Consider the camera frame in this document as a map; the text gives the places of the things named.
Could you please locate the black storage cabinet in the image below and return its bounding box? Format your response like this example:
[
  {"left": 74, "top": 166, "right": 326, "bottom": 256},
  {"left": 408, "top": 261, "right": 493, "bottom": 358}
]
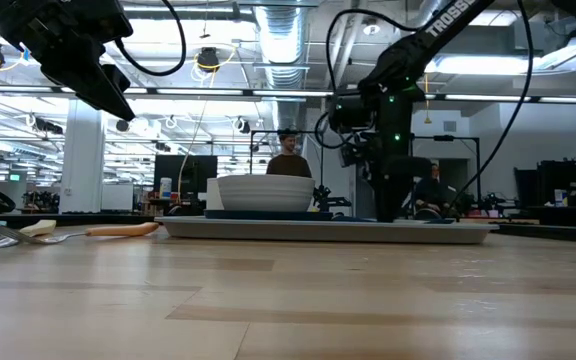
[{"left": 513, "top": 159, "right": 576, "bottom": 229}]

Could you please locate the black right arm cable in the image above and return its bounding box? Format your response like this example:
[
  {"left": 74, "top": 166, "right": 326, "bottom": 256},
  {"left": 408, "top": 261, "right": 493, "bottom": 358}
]
[{"left": 445, "top": 0, "right": 535, "bottom": 207}]

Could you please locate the silver ceiling duct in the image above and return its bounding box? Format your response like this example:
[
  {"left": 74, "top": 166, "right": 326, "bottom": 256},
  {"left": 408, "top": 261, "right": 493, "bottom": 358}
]
[{"left": 255, "top": 4, "right": 309, "bottom": 131}]

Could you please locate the dark teal plate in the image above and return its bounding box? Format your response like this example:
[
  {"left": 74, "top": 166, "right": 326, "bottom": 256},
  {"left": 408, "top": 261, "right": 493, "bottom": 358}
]
[{"left": 203, "top": 209, "right": 334, "bottom": 222}]

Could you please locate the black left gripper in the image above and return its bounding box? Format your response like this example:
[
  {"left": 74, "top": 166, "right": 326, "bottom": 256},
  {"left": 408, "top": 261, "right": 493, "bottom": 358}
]
[{"left": 0, "top": 0, "right": 137, "bottom": 122}]

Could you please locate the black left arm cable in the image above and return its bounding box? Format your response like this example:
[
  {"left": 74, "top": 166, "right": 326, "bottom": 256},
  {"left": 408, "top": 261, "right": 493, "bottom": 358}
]
[{"left": 112, "top": 0, "right": 188, "bottom": 78}]

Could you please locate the black aluminium table frame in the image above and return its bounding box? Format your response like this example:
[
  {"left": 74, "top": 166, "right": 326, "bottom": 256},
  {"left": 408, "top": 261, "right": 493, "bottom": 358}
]
[{"left": 0, "top": 212, "right": 576, "bottom": 245}]

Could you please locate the grey plastic tray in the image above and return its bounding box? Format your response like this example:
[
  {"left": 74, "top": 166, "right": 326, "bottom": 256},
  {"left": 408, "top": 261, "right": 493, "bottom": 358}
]
[{"left": 155, "top": 215, "right": 500, "bottom": 245}]

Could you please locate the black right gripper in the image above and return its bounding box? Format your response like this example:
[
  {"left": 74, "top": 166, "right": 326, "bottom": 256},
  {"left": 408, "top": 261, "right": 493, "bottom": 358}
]
[{"left": 362, "top": 79, "right": 432, "bottom": 222}]

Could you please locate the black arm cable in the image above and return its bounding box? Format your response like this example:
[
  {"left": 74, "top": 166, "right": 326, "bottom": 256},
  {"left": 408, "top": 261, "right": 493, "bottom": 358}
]
[
  {"left": 445, "top": 0, "right": 535, "bottom": 207},
  {"left": 112, "top": 0, "right": 188, "bottom": 78}
]

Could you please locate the orange-handled fork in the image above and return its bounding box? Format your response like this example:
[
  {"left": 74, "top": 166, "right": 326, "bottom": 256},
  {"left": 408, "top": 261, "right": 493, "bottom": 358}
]
[{"left": 0, "top": 221, "right": 161, "bottom": 246}]

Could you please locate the white building column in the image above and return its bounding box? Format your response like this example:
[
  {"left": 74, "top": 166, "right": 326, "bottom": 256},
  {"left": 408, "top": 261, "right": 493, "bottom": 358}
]
[{"left": 59, "top": 99, "right": 107, "bottom": 215}]

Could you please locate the white whiteboard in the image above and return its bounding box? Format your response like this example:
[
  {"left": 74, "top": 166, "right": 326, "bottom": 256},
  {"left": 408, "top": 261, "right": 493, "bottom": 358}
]
[{"left": 100, "top": 183, "right": 135, "bottom": 212}]

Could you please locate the white bowl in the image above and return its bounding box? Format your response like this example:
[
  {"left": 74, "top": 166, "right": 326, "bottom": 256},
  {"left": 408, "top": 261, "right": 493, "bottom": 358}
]
[{"left": 216, "top": 174, "right": 316, "bottom": 213}]

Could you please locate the person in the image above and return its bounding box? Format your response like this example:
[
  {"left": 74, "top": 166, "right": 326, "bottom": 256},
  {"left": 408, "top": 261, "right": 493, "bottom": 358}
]
[
  {"left": 266, "top": 130, "right": 313, "bottom": 179},
  {"left": 412, "top": 163, "right": 452, "bottom": 221}
]

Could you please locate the black computer monitor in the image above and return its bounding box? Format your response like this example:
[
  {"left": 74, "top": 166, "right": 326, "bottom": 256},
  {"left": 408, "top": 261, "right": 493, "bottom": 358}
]
[{"left": 153, "top": 154, "right": 218, "bottom": 201}]

